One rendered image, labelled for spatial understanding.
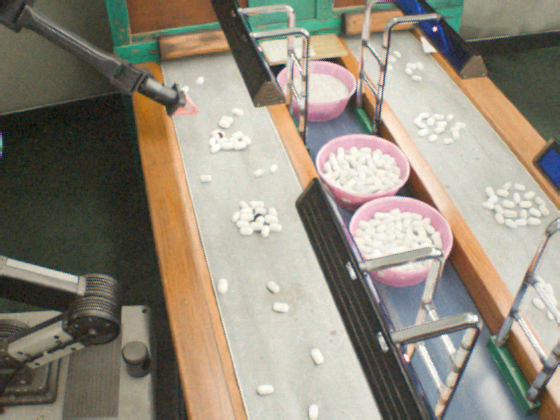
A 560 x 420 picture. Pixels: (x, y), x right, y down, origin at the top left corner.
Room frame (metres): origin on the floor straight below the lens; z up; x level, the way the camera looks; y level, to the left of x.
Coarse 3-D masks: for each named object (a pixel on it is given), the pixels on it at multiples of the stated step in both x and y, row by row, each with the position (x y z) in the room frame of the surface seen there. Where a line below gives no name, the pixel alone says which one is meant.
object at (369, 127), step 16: (368, 0) 1.73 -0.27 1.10; (384, 0) 1.74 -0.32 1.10; (368, 16) 1.72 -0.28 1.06; (400, 16) 1.60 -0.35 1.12; (416, 16) 1.61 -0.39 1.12; (432, 16) 1.61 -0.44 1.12; (368, 32) 1.73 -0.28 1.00; (384, 32) 1.58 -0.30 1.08; (368, 48) 1.69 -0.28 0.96; (384, 48) 1.58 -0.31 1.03; (384, 64) 1.58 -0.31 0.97; (368, 80) 1.69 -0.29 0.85; (384, 80) 1.58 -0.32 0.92; (368, 128) 1.61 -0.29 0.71
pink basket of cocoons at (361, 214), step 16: (368, 208) 1.21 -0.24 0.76; (384, 208) 1.22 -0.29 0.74; (400, 208) 1.22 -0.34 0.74; (432, 208) 1.19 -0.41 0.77; (352, 224) 1.14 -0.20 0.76; (432, 224) 1.17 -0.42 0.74; (448, 224) 1.13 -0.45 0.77; (448, 240) 1.09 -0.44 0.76; (384, 272) 1.00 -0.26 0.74; (400, 272) 0.97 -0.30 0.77; (416, 272) 0.97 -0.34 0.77
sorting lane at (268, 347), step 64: (192, 64) 1.96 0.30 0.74; (192, 128) 1.58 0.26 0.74; (256, 128) 1.58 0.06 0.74; (192, 192) 1.29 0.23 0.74; (256, 192) 1.29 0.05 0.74; (256, 256) 1.05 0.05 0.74; (256, 320) 0.86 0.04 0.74; (320, 320) 0.86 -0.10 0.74; (256, 384) 0.69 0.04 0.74; (320, 384) 0.69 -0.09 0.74
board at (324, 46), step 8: (312, 40) 2.07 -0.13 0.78; (320, 40) 2.07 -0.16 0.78; (328, 40) 2.07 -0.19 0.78; (336, 40) 2.07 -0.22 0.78; (320, 48) 2.01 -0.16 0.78; (328, 48) 2.01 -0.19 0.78; (336, 48) 2.01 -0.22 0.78; (344, 48) 2.01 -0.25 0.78; (312, 56) 1.95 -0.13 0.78; (320, 56) 1.96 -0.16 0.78; (328, 56) 1.96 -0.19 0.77; (336, 56) 1.97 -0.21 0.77; (272, 64) 1.91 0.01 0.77
